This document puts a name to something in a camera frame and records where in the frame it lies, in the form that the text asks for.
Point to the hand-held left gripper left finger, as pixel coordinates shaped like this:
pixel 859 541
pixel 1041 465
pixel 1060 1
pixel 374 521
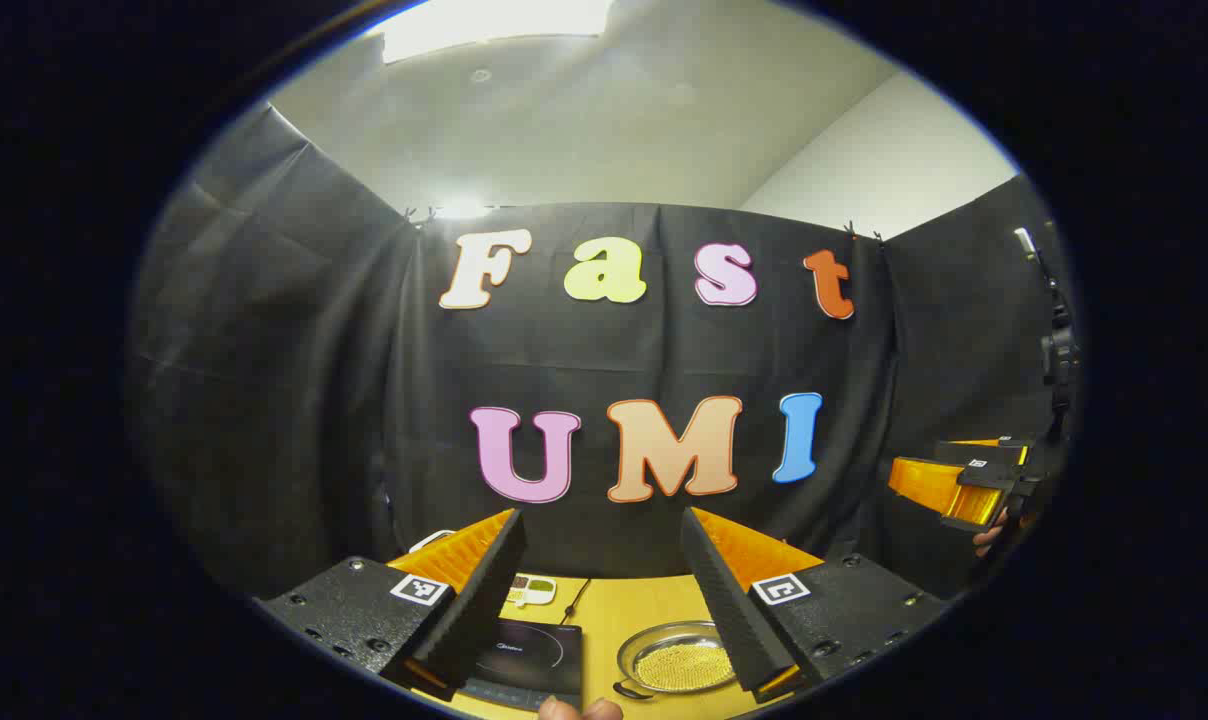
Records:
pixel 474 610

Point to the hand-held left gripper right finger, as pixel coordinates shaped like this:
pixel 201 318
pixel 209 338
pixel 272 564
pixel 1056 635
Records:
pixel 729 610

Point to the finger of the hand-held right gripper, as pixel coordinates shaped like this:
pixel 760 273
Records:
pixel 1004 450
pixel 924 478

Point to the black induction cooktop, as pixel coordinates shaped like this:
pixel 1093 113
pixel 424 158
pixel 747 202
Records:
pixel 524 660

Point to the stainless steel pot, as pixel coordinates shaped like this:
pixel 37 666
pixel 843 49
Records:
pixel 644 642

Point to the white divided bean dish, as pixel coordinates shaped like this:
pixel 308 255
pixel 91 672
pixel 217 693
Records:
pixel 532 590

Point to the pile of yellow soybeans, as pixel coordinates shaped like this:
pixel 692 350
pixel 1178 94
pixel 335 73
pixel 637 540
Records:
pixel 684 668

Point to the white toaster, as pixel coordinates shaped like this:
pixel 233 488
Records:
pixel 432 541

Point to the dark tripod stand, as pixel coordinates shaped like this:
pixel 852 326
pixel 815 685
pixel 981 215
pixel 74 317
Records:
pixel 1059 350

